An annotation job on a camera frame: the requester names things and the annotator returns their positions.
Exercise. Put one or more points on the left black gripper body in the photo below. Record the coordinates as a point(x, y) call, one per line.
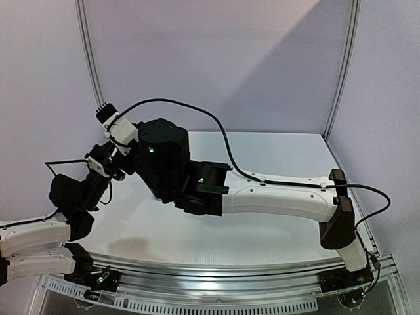
point(111, 170)

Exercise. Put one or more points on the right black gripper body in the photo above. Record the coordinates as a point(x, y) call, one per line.
point(130, 161)

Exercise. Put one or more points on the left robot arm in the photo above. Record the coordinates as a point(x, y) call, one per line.
point(49, 244)

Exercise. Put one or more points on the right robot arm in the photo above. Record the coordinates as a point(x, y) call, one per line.
point(158, 151)

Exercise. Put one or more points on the left aluminium frame post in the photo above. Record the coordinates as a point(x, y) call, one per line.
point(91, 60)

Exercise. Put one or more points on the aluminium frame post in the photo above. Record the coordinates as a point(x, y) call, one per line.
point(344, 68)
point(91, 60)

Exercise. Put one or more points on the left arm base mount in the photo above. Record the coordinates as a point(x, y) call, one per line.
point(97, 279)

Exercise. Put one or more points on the front aluminium rail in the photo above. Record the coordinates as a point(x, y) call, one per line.
point(152, 280)

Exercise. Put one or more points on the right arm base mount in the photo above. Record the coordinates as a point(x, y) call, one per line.
point(340, 278)

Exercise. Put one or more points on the right aluminium frame post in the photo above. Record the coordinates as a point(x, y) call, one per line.
point(344, 68)

